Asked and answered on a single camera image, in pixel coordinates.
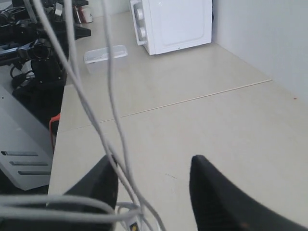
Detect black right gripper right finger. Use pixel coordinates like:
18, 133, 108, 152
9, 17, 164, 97
189, 155, 307, 231

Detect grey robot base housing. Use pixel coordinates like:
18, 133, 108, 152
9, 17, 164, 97
0, 88, 53, 191

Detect white wired earphones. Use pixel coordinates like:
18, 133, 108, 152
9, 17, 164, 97
0, 0, 167, 231

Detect red white can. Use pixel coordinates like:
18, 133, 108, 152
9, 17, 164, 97
77, 6, 93, 24

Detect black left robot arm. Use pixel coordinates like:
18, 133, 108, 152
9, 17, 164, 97
0, 0, 67, 126

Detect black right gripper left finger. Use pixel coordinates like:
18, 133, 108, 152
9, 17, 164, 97
0, 156, 118, 231

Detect white microwave oven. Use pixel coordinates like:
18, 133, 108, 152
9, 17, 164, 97
129, 0, 213, 55

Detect clear plastic lidded container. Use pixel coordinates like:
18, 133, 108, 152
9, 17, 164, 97
84, 45, 128, 74

